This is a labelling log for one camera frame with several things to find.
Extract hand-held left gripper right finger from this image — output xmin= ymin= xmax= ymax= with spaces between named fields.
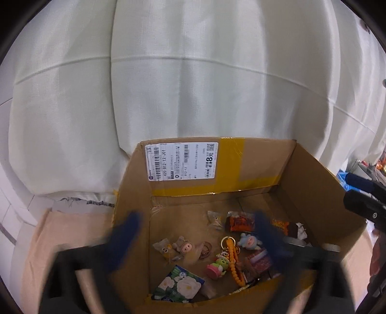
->
xmin=252 ymin=211 xmax=358 ymax=314

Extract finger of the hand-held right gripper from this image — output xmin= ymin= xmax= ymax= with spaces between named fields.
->
xmin=346 ymin=173 xmax=386 ymax=194
xmin=343 ymin=190 xmax=386 ymax=231

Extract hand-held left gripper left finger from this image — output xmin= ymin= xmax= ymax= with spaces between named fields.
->
xmin=41 ymin=211 xmax=145 ymax=314

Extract small bag with orange toy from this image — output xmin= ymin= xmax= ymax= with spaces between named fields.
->
xmin=152 ymin=238 xmax=175 ymax=262

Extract brown cardboard box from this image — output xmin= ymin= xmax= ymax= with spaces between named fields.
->
xmin=112 ymin=137 xmax=368 ymax=304

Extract blue tissue pack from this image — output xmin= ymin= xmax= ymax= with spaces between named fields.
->
xmin=337 ymin=171 xmax=350 ymax=191

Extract orange black snack packet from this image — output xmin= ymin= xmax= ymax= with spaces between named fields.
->
xmin=225 ymin=211 xmax=257 ymax=232

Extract small clear plastic bag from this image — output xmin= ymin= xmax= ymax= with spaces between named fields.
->
xmin=207 ymin=210 xmax=224 ymax=231

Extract green pink toy figure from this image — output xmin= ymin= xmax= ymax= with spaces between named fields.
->
xmin=207 ymin=253 xmax=231 ymax=280

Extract green packet white flowers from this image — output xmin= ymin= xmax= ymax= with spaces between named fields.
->
xmin=151 ymin=265 xmax=206 ymax=303

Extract peach table cloth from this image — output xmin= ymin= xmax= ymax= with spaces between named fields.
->
xmin=18 ymin=208 xmax=377 ymax=314

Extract white curtain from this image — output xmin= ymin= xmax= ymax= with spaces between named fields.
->
xmin=0 ymin=0 xmax=386 ymax=203

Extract orange bead keychain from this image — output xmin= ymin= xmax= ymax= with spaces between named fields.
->
xmin=220 ymin=236 xmax=246 ymax=287

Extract pig plush keychain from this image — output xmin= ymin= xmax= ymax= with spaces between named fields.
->
xmin=172 ymin=236 xmax=196 ymax=256

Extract brown ring keychain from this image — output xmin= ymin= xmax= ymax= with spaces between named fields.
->
xmin=197 ymin=241 xmax=213 ymax=259

